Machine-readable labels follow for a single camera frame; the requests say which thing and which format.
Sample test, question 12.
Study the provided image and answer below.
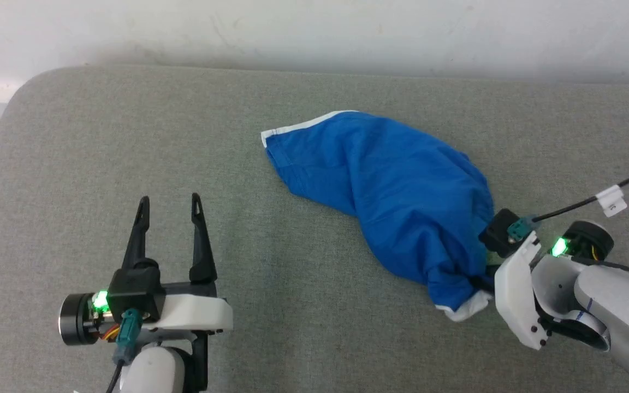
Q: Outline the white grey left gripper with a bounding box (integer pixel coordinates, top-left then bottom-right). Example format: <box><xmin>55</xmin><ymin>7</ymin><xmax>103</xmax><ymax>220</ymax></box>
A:
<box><xmin>59</xmin><ymin>193</ymin><xmax>233</xmax><ymax>391</ymax></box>

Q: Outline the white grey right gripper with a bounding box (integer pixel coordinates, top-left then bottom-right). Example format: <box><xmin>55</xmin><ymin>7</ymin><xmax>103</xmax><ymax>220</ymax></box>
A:
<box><xmin>472</xmin><ymin>220</ymin><xmax>615</xmax><ymax>350</ymax></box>

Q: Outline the blue garment with white hem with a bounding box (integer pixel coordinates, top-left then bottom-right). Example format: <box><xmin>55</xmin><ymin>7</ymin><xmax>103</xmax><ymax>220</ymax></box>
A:
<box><xmin>261</xmin><ymin>110</ymin><xmax>496</xmax><ymax>321</ymax></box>

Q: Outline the grey fabric sofa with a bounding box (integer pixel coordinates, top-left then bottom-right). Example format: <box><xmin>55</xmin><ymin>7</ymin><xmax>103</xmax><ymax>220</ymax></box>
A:
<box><xmin>0</xmin><ymin>65</ymin><xmax>629</xmax><ymax>393</ymax></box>

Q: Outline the black cable with teal plug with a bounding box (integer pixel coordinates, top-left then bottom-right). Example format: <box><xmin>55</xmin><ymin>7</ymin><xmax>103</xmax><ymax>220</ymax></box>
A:
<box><xmin>508</xmin><ymin>158</ymin><xmax>629</xmax><ymax>242</ymax></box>
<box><xmin>106</xmin><ymin>308</ymin><xmax>143</xmax><ymax>393</ymax></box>

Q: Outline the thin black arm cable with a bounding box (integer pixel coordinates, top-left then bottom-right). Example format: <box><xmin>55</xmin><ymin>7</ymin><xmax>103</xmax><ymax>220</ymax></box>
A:
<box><xmin>588</xmin><ymin>260</ymin><xmax>629</xmax><ymax>285</ymax></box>

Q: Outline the white cable label tag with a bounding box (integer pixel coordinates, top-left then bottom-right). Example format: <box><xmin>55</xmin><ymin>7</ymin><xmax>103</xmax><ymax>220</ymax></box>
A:
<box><xmin>596</xmin><ymin>184</ymin><xmax>628</xmax><ymax>218</ymax></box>

